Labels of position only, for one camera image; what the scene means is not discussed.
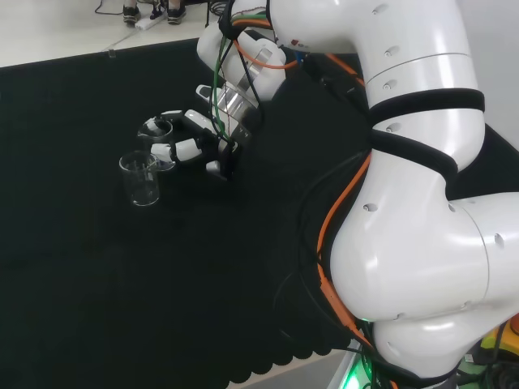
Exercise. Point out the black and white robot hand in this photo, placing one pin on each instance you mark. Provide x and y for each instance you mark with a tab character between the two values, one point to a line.
219	150

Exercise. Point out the clear glass beaker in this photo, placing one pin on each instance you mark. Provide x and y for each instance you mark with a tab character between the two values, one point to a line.
158	133
142	190

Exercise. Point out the white power strip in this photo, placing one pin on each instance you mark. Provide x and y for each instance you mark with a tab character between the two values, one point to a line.
146	24

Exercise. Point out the person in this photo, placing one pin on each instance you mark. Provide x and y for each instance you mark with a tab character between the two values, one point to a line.
130	14

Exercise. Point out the black bench cloth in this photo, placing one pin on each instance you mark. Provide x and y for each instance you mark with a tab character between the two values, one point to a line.
121	283

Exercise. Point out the yellow stop button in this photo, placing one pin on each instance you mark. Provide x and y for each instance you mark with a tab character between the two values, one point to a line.
496	340

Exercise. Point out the grey metal base plate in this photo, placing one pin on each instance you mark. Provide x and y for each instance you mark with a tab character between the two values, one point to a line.
340	373

